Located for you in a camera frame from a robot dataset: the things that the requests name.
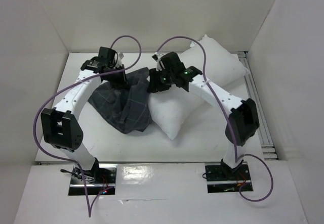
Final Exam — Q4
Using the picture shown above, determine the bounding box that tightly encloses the dark grey checked pillowcase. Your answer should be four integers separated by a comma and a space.
88, 67, 152, 134

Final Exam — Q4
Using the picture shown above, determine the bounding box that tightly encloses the white pillow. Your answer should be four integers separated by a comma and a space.
148, 35, 250, 140

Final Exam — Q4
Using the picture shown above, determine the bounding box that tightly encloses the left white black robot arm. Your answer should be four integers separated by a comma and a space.
40, 47, 127, 183

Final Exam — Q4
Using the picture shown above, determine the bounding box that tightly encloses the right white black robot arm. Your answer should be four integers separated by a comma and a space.
148, 52, 260, 180

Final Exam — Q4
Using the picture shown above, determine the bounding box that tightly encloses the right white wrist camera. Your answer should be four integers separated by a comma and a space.
152, 52, 164, 71

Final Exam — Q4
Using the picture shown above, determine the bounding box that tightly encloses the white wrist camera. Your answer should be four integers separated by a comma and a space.
114, 53, 124, 67
152, 52, 164, 71

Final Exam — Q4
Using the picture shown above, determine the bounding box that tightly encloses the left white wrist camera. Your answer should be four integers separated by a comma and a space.
114, 53, 124, 67

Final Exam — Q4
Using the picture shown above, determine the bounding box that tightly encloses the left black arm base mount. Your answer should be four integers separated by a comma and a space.
60, 166, 117, 196

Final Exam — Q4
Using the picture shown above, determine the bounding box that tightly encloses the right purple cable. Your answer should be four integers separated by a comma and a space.
154, 35, 274, 202

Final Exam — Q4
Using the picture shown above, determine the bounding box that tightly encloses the purple cable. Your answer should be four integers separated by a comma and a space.
32, 35, 141, 217
154, 35, 274, 202

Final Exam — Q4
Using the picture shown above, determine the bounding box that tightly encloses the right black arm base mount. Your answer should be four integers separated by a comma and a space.
202, 162, 253, 194

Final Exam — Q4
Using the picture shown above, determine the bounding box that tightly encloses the aluminium rail at table edge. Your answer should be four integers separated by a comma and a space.
237, 52, 279, 161

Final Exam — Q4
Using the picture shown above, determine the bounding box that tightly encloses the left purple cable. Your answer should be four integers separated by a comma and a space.
32, 35, 141, 217

